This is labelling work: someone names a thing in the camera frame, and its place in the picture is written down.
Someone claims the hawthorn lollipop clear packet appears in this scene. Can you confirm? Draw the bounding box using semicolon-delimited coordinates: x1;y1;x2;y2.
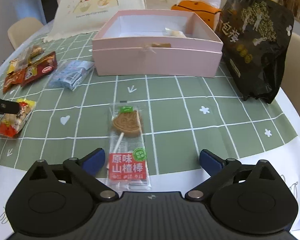
107;101;151;192

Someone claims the blue wet wipes packet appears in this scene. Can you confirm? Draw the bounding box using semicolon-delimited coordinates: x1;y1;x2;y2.
47;60;94;91

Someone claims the yellow red snack packet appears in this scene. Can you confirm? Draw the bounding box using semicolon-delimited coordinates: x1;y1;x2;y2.
0;99;36;138

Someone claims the black nut snack bag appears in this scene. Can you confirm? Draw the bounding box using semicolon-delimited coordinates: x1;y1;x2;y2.
216;0;294;104

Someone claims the orange tissue box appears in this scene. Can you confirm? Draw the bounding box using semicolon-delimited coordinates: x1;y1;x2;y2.
171;0;221;30

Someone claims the cream cartoon snack bag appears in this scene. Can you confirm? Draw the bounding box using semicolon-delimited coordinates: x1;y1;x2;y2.
44;0;145;42

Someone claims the green grid tablecloth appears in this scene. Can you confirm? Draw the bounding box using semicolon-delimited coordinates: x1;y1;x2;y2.
0;63;297;175

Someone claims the pink gift box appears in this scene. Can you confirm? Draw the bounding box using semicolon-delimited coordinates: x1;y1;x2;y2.
92;9;223;77

